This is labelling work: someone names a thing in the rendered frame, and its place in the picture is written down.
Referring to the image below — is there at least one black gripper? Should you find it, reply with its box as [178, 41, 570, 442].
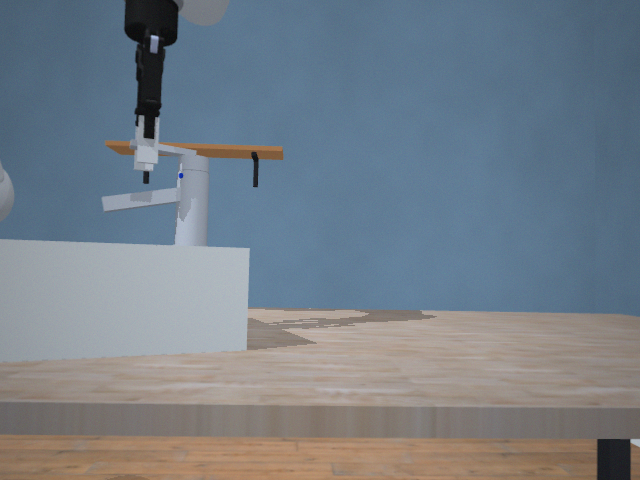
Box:
[124, 0, 179, 172]

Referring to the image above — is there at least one silver mixer tap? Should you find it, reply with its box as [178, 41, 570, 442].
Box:
[102, 144, 210, 247]

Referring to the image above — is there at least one white rectangular sink basin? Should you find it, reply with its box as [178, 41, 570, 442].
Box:
[0, 239, 250, 362]

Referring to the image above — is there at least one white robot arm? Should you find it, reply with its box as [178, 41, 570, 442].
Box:
[0, 0, 229, 222]

